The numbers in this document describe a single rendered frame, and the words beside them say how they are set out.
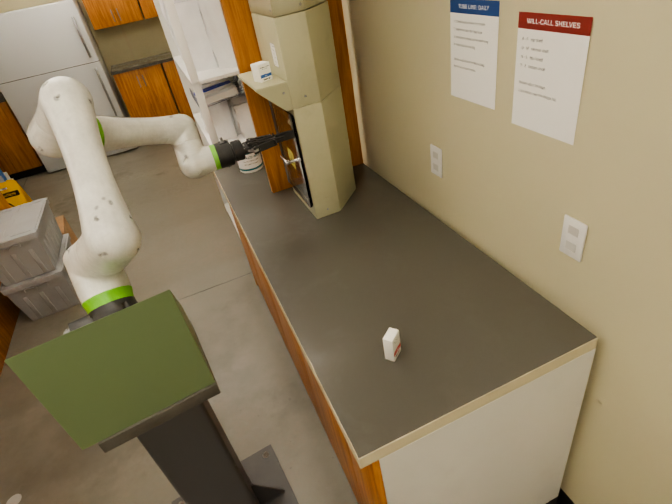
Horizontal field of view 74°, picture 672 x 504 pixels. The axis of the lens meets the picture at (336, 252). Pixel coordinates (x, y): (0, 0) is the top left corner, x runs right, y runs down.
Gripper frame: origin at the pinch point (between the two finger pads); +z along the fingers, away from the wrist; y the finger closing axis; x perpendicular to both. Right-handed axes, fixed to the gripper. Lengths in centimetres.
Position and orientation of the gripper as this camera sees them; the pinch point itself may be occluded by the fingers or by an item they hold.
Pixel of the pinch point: (283, 136)
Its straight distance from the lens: 176.2
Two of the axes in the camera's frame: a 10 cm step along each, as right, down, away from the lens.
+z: 9.1, -3.4, 2.3
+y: -3.8, -4.8, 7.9
